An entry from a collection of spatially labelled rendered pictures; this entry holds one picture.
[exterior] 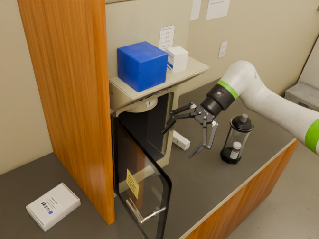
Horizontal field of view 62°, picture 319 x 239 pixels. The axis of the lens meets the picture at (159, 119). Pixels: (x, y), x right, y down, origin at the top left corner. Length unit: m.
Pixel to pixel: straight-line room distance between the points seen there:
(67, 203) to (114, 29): 0.70
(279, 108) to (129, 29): 0.54
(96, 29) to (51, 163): 0.87
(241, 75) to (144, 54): 0.41
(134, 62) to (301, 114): 0.52
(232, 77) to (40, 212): 0.86
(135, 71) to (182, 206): 0.66
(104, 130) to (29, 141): 0.65
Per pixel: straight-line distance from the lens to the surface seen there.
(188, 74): 0.83
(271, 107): 0.98
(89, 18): 0.59
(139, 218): 0.80
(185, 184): 1.23
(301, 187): 2.84
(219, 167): 1.34
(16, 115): 1.24
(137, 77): 0.69
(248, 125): 1.24
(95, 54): 0.61
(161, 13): 0.82
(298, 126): 0.89
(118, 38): 0.74
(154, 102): 0.99
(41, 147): 1.38
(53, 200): 1.15
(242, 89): 1.00
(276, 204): 2.59
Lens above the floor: 1.89
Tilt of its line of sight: 38 degrees down
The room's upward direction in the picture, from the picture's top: 6 degrees clockwise
